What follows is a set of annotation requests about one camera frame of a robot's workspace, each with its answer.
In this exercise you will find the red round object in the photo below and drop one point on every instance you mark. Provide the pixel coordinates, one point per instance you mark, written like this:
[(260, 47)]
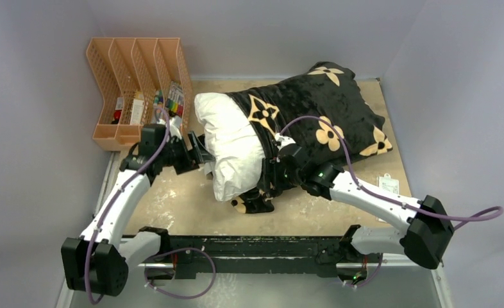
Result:
[(117, 115)]

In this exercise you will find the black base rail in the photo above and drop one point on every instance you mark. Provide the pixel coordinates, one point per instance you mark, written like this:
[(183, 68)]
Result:
[(323, 256)]

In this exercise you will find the orange plastic file organizer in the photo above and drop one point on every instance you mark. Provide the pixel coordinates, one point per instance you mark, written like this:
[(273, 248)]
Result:
[(127, 68)]

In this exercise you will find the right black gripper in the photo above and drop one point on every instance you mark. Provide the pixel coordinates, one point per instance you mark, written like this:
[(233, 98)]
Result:
[(271, 166)]

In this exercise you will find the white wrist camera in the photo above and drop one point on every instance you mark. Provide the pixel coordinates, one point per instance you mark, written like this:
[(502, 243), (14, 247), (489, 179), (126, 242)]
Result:
[(282, 141), (174, 126)]

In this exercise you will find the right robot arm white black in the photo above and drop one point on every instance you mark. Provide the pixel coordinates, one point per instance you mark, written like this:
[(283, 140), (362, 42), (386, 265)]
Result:
[(416, 228)]

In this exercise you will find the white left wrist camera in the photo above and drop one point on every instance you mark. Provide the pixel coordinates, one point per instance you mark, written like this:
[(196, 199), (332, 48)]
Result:
[(174, 126)]

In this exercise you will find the white card box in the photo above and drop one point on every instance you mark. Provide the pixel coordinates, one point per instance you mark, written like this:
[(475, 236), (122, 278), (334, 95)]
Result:
[(137, 110)]

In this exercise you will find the black pillowcase with beige flowers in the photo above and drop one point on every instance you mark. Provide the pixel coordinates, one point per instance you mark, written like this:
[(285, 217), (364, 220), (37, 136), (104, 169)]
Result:
[(324, 112)]

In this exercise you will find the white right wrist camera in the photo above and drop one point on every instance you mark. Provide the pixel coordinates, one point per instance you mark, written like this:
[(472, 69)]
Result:
[(282, 141)]

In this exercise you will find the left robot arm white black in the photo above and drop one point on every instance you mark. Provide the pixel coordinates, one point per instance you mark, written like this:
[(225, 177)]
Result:
[(98, 262)]

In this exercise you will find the white paper label sheet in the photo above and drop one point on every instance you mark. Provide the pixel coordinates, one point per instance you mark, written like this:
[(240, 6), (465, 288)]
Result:
[(387, 183)]

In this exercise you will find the white pillow insert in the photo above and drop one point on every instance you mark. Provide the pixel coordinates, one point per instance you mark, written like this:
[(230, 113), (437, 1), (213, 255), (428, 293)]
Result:
[(232, 140)]

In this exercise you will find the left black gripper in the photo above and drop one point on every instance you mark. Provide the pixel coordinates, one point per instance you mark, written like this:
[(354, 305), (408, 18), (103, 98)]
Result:
[(188, 163)]

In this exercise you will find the colourful marker set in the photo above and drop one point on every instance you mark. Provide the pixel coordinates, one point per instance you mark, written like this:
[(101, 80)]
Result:
[(175, 100)]

